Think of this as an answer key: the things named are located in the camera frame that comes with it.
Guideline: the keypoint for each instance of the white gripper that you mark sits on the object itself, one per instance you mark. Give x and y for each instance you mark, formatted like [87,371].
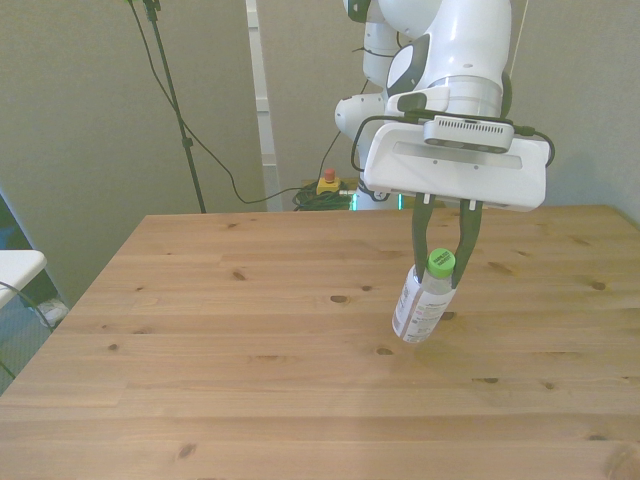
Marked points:
[450,175]

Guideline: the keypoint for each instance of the clear water bottle green cap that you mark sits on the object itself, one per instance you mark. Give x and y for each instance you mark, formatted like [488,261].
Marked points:
[420,310]

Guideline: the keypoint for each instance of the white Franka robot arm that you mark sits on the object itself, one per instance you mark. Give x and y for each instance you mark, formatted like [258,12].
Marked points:
[460,40]

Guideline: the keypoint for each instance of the black tripod stand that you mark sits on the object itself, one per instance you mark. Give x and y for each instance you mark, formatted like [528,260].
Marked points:
[172,95]

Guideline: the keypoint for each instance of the yellow emergency stop button box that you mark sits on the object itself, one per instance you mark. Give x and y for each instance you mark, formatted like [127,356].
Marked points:
[328,186]

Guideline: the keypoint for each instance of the white upright panel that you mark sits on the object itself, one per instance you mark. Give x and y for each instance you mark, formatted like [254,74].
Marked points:
[262,100]

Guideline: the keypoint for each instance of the white side table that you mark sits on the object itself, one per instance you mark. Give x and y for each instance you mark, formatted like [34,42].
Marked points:
[17,270]

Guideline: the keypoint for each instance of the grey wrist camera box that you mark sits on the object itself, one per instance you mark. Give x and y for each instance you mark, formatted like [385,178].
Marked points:
[467,131]

